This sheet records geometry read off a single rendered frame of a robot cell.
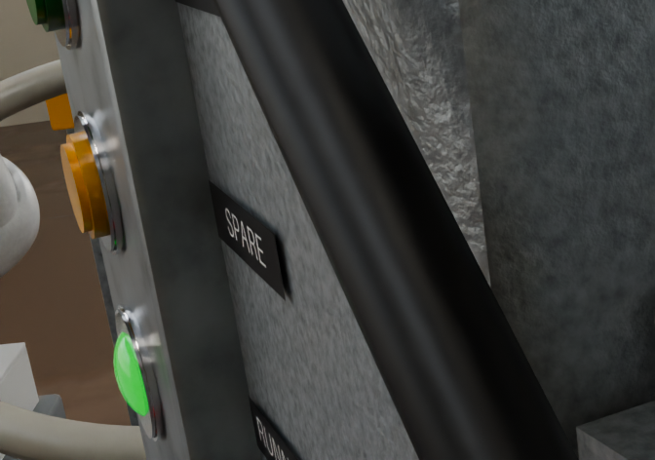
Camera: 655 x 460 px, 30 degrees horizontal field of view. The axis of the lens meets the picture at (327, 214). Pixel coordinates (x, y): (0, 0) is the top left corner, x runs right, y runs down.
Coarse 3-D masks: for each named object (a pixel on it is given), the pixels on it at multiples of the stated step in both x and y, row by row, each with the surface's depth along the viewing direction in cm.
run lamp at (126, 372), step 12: (120, 336) 31; (120, 348) 30; (120, 360) 30; (132, 360) 30; (120, 372) 30; (132, 372) 30; (120, 384) 31; (132, 384) 30; (132, 396) 30; (144, 408) 30
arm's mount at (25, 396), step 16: (0, 352) 152; (16, 352) 151; (0, 368) 147; (16, 368) 150; (0, 384) 144; (16, 384) 149; (32, 384) 155; (0, 400) 144; (16, 400) 149; (32, 400) 154
